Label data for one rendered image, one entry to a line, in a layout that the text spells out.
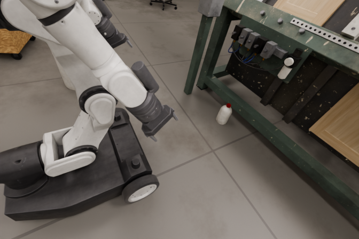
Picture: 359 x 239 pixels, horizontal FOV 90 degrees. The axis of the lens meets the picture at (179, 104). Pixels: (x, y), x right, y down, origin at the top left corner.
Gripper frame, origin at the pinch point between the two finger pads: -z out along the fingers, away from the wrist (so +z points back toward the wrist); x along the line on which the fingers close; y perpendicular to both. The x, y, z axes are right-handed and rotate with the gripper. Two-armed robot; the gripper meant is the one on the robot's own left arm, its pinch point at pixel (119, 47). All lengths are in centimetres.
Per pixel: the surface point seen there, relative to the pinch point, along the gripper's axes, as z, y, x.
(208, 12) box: -23, 21, 57
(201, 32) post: -39, 23, 50
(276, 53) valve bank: -34, -24, 81
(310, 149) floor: -117, -76, 97
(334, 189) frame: -81, -103, 81
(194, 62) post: -60, 17, 37
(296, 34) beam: -28, -22, 93
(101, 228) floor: -30, -78, -44
